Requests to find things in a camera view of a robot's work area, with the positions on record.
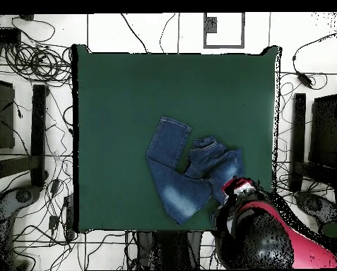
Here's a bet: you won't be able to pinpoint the slim black power strip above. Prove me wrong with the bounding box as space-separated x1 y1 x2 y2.
63 194 76 241

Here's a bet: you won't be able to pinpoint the blue denim jeans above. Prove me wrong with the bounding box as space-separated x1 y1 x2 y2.
145 115 247 226

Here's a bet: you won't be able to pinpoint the black square case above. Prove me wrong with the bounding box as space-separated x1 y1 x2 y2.
308 94 337 170
0 78 16 150

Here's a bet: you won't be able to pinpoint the grey chair base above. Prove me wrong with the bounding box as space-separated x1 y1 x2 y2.
0 184 43 270
295 191 337 227

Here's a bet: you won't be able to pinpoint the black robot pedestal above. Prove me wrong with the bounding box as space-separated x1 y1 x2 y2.
136 231 203 270

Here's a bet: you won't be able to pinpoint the black flat box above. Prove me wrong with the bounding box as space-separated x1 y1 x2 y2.
0 28 22 44

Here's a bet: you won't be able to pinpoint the coiled black cable bundle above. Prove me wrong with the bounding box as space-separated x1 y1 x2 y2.
4 42 73 85

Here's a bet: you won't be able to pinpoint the black stand leg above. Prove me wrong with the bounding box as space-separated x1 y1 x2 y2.
290 92 337 193
0 84 49 188

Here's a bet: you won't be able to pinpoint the black power adapter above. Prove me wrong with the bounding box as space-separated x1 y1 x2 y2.
296 71 314 89

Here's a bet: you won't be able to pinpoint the dark green table cloth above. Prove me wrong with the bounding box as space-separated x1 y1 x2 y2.
71 44 282 234

